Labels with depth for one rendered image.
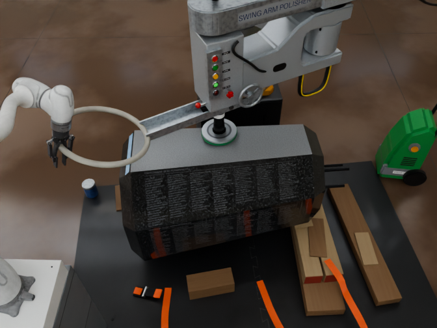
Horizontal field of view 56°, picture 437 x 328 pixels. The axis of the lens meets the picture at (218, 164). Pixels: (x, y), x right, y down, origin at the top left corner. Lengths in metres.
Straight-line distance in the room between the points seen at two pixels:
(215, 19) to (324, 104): 2.41
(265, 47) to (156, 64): 2.58
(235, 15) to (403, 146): 1.85
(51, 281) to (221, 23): 1.39
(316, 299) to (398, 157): 1.30
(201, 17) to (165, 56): 2.87
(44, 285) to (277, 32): 1.68
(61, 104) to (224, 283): 1.53
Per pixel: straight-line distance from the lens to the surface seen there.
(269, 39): 2.28
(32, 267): 2.13
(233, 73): 2.14
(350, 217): 3.20
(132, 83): 4.46
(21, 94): 1.96
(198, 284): 2.75
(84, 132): 4.02
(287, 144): 2.50
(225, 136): 2.46
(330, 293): 2.84
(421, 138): 3.32
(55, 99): 1.91
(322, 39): 2.42
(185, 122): 2.25
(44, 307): 2.03
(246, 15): 2.00
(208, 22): 1.94
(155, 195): 2.40
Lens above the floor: 2.62
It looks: 48 degrees down
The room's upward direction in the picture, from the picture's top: 2 degrees counter-clockwise
